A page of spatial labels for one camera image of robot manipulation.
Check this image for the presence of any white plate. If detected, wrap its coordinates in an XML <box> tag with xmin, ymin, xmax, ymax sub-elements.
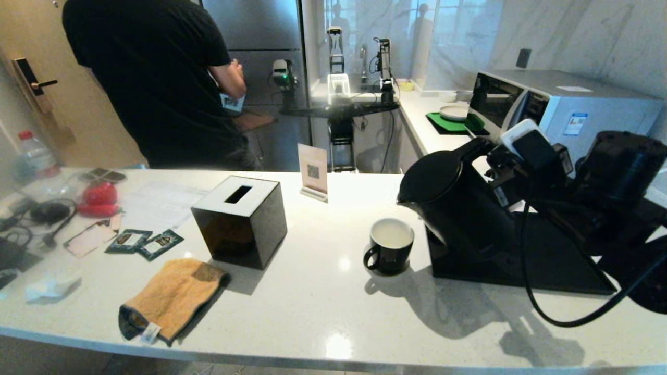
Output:
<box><xmin>439</xmin><ymin>106</ymin><xmax>470</xmax><ymax>123</ymax></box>

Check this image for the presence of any thin black cable with connector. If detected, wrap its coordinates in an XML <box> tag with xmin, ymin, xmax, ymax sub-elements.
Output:
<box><xmin>0</xmin><ymin>199</ymin><xmax>79</xmax><ymax>249</ymax></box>

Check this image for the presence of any beige paper packet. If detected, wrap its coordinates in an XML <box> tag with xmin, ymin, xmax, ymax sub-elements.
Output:
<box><xmin>65</xmin><ymin>221</ymin><xmax>119</xmax><ymax>259</ymax></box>

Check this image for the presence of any crumpled white tissue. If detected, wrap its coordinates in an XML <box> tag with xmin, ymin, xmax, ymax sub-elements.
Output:
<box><xmin>26</xmin><ymin>273</ymin><xmax>84</xmax><ymax>304</ymax></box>

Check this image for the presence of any grey steel refrigerator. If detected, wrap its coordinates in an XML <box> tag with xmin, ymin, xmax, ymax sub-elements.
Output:
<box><xmin>201</xmin><ymin>0</ymin><xmax>309</xmax><ymax>171</ymax></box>

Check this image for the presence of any orange microfiber cloth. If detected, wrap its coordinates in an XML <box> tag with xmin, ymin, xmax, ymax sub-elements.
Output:
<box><xmin>119</xmin><ymin>258</ymin><xmax>231</xmax><ymax>346</ymax></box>

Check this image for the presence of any red toy bell pepper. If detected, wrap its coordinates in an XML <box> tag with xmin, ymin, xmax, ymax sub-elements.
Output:
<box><xmin>83</xmin><ymin>182</ymin><xmax>119</xmax><ymax>205</ymax></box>

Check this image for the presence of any dark green tea sachet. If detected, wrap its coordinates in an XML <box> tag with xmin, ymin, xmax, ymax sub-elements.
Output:
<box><xmin>106</xmin><ymin>230</ymin><xmax>154</xmax><ymax>255</ymax></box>
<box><xmin>137</xmin><ymin>230</ymin><xmax>185</xmax><ymax>261</ymax></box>

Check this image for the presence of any clear water bottle red cap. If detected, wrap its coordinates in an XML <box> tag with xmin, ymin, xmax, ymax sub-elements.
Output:
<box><xmin>11</xmin><ymin>131</ymin><xmax>62</xmax><ymax>184</ymax></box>

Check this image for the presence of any black electric kettle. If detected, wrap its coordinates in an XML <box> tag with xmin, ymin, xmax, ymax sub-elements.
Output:
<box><xmin>397</xmin><ymin>138</ymin><xmax>522</xmax><ymax>261</ymax></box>

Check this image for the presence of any printed white paper sheet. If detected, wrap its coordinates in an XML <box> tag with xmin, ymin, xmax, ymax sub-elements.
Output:
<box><xmin>120</xmin><ymin>182</ymin><xmax>209</xmax><ymax>232</ymax></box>

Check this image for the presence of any white and black mast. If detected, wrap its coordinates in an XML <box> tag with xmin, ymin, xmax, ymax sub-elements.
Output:
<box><xmin>326</xmin><ymin>27</ymin><xmax>351</xmax><ymax>107</ymax></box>

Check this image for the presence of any black tissue box white top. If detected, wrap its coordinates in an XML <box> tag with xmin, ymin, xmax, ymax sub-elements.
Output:
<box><xmin>191</xmin><ymin>176</ymin><xmax>288</xmax><ymax>270</ymax></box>

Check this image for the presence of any black mug white inside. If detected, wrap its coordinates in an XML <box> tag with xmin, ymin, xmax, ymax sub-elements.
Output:
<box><xmin>363</xmin><ymin>218</ymin><xmax>415</xmax><ymax>276</ymax></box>

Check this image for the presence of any black teleoperation stand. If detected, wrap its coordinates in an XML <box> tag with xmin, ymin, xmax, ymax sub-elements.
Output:
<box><xmin>279</xmin><ymin>102</ymin><xmax>401</xmax><ymax>173</ymax></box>

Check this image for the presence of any beige QR code sign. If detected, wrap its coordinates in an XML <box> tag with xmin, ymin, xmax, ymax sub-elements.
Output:
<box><xmin>298</xmin><ymin>144</ymin><xmax>329</xmax><ymax>203</ymax></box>

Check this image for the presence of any black computer mouse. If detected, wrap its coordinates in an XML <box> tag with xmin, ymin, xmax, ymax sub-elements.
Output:
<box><xmin>30</xmin><ymin>202</ymin><xmax>73</xmax><ymax>226</ymax></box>

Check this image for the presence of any brown wooden side table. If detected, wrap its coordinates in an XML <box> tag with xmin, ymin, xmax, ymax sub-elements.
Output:
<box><xmin>233</xmin><ymin>111</ymin><xmax>277</xmax><ymax>132</ymax></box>

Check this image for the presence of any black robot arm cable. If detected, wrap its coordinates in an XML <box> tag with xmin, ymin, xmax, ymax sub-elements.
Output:
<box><xmin>520</xmin><ymin>203</ymin><xmax>667</xmax><ymax>328</ymax></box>

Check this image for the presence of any silver microwave oven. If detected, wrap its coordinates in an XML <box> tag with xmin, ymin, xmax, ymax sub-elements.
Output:
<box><xmin>466</xmin><ymin>70</ymin><xmax>663</xmax><ymax>162</ymax></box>

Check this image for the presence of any open laptop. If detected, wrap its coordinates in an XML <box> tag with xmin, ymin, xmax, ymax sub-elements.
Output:
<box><xmin>219</xmin><ymin>93</ymin><xmax>245</xmax><ymax>113</ymax></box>

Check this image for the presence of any dark brown coaster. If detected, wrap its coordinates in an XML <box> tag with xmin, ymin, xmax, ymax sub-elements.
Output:
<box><xmin>83</xmin><ymin>168</ymin><xmax>128</xmax><ymax>184</ymax></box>

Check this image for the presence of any green silicone mat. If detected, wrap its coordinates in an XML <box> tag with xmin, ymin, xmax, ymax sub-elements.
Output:
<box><xmin>425</xmin><ymin>112</ymin><xmax>485</xmax><ymax>137</ymax></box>

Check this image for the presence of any flat black pad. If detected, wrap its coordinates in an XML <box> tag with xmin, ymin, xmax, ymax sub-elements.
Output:
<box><xmin>0</xmin><ymin>237</ymin><xmax>45</xmax><ymax>290</ymax></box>

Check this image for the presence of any red toy chili pepper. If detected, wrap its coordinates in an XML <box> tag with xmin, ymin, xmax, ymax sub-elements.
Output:
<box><xmin>77</xmin><ymin>204</ymin><xmax>126</xmax><ymax>218</ymax></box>

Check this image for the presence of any black rectangular serving tray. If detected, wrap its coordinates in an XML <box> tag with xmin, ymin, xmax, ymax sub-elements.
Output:
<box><xmin>426</xmin><ymin>211</ymin><xmax>618</xmax><ymax>296</ymax></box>

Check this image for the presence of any beige wooden door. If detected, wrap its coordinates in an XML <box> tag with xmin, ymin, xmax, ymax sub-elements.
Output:
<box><xmin>0</xmin><ymin>0</ymin><xmax>146</xmax><ymax>168</ymax></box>

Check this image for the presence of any black electronic door lock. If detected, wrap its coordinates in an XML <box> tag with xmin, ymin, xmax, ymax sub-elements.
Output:
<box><xmin>13</xmin><ymin>58</ymin><xmax>59</xmax><ymax>115</ymax></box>

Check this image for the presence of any person in black shirt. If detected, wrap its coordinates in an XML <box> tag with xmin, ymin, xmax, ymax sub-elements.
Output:
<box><xmin>61</xmin><ymin>0</ymin><xmax>264</xmax><ymax>171</ymax></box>

